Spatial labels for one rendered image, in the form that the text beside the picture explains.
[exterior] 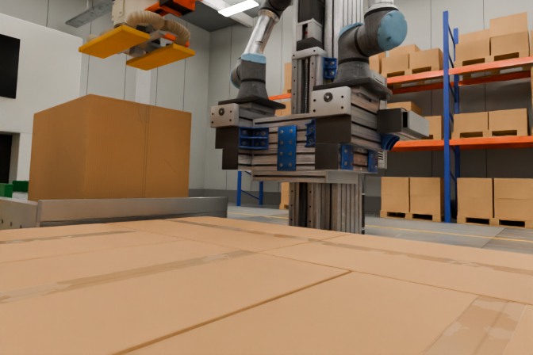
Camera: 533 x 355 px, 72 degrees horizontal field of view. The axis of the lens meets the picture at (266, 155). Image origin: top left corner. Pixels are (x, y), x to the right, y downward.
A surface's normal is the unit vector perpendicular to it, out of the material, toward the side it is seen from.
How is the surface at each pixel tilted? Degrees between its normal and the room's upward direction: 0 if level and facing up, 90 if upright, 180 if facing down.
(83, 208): 90
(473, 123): 90
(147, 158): 90
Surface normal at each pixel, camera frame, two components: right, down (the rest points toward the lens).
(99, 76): 0.79, -0.03
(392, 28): 0.54, 0.08
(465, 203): -0.63, -0.07
